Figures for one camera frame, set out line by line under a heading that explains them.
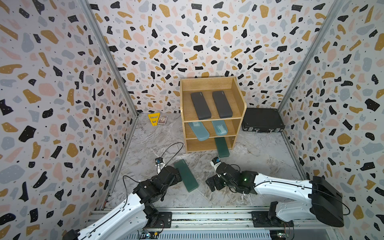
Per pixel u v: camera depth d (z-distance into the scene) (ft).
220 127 2.95
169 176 1.92
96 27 2.47
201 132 2.90
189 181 2.79
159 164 2.26
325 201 1.37
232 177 1.97
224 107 2.67
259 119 3.99
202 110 2.61
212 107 2.69
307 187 1.47
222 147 3.19
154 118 3.86
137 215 1.98
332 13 2.40
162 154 3.27
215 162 2.38
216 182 2.31
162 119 3.83
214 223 2.41
